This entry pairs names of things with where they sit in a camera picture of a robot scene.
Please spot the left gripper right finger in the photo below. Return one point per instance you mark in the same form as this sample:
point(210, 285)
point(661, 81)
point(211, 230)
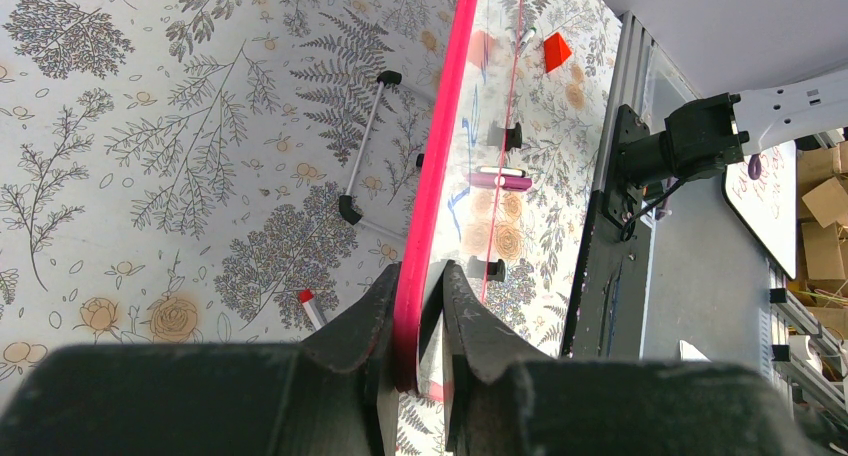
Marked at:
point(505, 397)

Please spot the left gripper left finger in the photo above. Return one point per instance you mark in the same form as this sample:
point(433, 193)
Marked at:
point(330, 394)

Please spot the pink framed whiteboard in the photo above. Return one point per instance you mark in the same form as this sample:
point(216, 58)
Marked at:
point(476, 90)

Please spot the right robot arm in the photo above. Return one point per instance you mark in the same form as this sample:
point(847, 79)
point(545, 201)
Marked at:
point(704, 136)

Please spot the red capped marker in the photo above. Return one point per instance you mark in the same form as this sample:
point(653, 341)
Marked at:
point(312, 308)

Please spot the magenta capped marker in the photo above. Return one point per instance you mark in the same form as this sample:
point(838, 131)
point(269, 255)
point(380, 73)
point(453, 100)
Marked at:
point(508, 179)

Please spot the floral patterned table mat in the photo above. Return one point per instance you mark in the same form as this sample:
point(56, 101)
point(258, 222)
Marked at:
point(177, 171)

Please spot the red triangular block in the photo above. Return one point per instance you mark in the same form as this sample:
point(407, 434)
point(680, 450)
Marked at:
point(556, 52)

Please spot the green capped marker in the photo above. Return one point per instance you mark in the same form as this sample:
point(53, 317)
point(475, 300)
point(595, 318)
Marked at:
point(525, 39)

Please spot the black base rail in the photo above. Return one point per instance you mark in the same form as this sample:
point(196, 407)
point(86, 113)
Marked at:
point(608, 303)

